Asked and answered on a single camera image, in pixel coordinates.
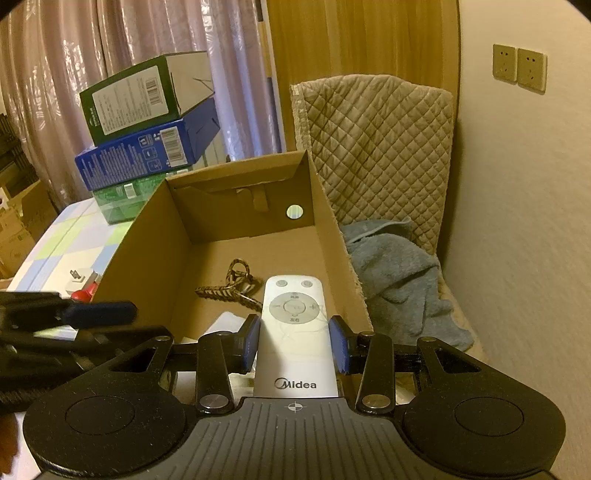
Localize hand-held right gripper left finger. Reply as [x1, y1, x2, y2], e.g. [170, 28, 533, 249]
[108, 314, 262, 415]

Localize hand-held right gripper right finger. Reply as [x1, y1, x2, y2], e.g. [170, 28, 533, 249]
[329, 315, 483, 414]

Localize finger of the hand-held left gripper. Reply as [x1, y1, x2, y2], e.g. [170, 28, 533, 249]
[0, 324, 174, 370]
[0, 291, 138, 330]

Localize white remote with round dial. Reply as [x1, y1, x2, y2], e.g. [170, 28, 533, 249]
[253, 275, 340, 398]

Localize leopard print hair claw clip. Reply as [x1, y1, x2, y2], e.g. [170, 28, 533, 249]
[195, 258, 265, 311]

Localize brown cardboard box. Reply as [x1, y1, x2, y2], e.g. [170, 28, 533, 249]
[95, 150, 375, 402]

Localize red toy figure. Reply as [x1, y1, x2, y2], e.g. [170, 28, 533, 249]
[65, 281, 100, 303]

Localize white power adapter plug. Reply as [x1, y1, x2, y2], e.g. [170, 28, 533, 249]
[68, 268, 98, 289]

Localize grey blue towel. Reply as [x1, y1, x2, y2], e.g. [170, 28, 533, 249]
[341, 217, 475, 352]

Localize cardboard box at left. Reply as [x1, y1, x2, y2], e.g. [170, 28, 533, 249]
[0, 178, 58, 278]

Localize light green package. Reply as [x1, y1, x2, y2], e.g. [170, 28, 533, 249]
[91, 173, 185, 225]

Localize blue printed box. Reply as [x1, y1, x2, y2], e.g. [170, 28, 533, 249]
[75, 97, 220, 191]

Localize quilted beige chair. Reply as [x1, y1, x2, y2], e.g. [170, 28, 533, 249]
[290, 74, 490, 370]

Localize dark green box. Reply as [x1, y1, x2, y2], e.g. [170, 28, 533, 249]
[79, 51, 215, 146]

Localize pale pink curtain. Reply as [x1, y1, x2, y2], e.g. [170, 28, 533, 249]
[0, 0, 284, 217]

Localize beige wall socket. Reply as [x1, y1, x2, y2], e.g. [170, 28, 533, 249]
[492, 44, 519, 83]
[516, 47, 548, 93]

